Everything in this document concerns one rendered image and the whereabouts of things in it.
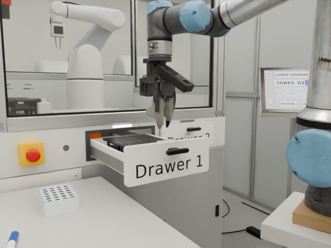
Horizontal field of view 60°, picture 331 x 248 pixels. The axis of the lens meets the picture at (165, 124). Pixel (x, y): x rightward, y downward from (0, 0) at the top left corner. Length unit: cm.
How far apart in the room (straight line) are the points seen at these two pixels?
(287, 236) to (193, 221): 76
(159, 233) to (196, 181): 73
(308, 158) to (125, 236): 41
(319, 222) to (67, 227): 58
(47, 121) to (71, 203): 34
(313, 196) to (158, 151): 40
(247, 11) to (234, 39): 219
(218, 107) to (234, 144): 164
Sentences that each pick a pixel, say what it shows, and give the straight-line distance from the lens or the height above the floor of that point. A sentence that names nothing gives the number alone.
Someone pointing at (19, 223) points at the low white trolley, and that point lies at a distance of 81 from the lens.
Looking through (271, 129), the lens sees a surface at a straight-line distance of 269.
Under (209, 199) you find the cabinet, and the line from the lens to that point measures 147.
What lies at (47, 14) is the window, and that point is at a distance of 108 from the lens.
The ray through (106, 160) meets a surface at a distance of 95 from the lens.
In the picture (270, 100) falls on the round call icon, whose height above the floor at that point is 102.
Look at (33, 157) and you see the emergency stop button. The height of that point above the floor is 87.
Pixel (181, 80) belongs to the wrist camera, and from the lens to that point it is 82.
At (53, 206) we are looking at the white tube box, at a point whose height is 78.
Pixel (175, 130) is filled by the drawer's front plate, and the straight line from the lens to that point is 123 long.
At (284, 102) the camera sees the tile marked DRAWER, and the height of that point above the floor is 101.
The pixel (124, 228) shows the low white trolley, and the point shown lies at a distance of 71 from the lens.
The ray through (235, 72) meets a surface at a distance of 298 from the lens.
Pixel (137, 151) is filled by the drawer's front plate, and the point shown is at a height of 91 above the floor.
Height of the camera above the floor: 108
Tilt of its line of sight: 7 degrees down
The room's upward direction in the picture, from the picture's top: straight up
